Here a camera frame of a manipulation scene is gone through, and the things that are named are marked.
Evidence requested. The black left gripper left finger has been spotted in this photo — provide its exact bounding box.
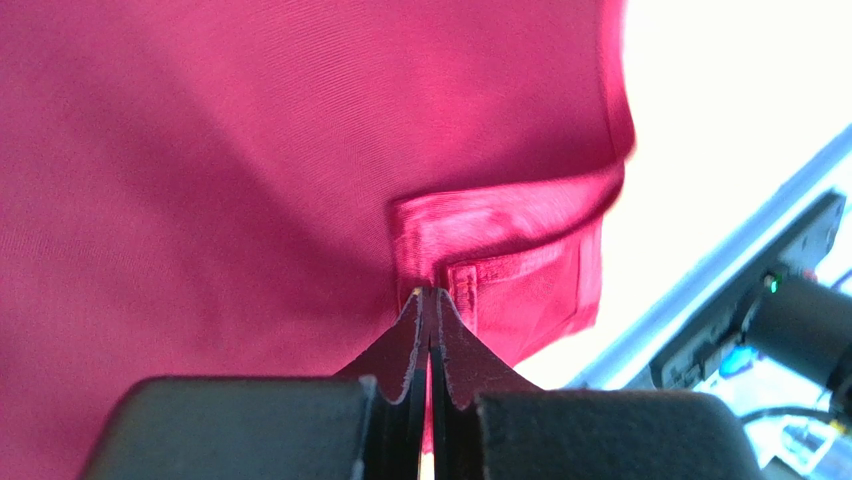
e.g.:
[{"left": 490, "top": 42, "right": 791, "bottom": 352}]
[{"left": 81, "top": 288, "right": 426, "bottom": 479}]

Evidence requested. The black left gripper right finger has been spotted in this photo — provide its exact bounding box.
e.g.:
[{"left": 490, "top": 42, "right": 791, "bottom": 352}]
[{"left": 429, "top": 289, "right": 762, "bottom": 479}]

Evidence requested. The red cloth napkin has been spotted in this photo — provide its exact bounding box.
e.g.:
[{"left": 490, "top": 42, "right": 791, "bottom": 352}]
[{"left": 1, "top": 1, "right": 635, "bottom": 479}]

